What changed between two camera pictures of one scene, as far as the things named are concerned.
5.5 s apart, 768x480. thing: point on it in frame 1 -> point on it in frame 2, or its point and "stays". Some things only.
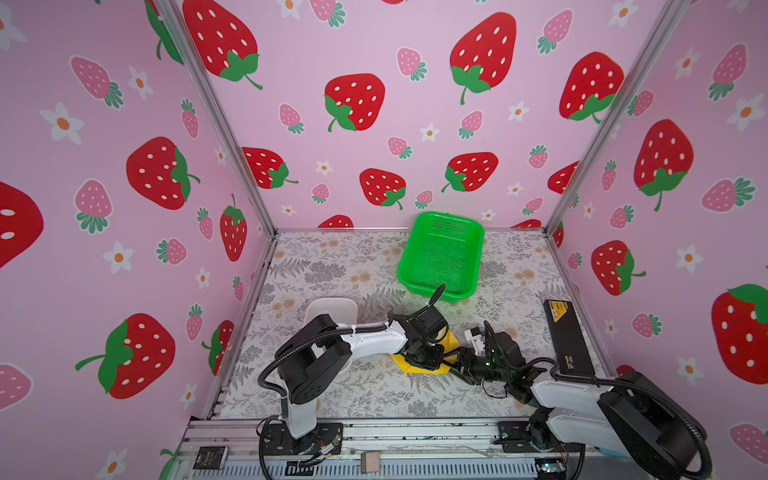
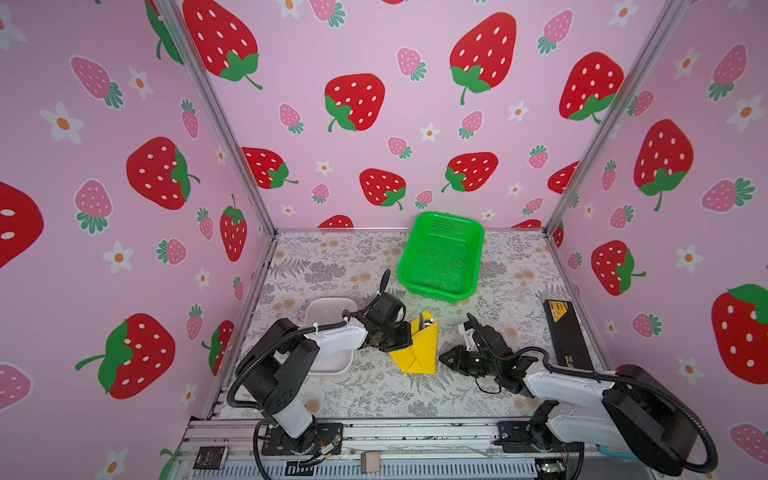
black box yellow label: [567, 340] stays
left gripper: [435, 362] -> [405, 338]
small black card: [210, 457] stays
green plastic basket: [442, 249] stays
